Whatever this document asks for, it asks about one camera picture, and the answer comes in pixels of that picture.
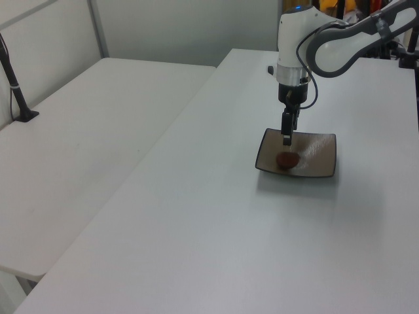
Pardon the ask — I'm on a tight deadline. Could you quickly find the small round brown food item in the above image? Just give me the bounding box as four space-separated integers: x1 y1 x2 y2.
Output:
275 150 301 169

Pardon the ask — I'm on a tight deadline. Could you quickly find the black camera stand pole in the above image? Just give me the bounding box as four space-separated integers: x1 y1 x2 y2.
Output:
0 32 41 124

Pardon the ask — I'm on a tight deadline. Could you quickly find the yellow object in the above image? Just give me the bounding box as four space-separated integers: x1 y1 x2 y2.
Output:
319 0 338 16

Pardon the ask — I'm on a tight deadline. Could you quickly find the grey partition post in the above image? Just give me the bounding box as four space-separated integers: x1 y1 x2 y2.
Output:
87 0 110 60

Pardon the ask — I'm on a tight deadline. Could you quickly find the black clamp with pole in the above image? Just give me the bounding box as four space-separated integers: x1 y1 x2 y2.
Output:
397 19 419 70

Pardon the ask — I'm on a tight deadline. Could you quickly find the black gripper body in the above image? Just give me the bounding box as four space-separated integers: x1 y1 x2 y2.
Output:
278 82 309 114

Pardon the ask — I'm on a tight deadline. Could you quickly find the square brown ceramic plate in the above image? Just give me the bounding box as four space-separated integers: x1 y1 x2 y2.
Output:
255 128 338 179

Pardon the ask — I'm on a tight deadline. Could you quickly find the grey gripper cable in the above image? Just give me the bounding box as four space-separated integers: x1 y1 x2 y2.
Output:
295 20 348 109

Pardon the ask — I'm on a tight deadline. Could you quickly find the white side table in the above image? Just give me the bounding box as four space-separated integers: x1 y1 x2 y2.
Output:
0 57 217 283

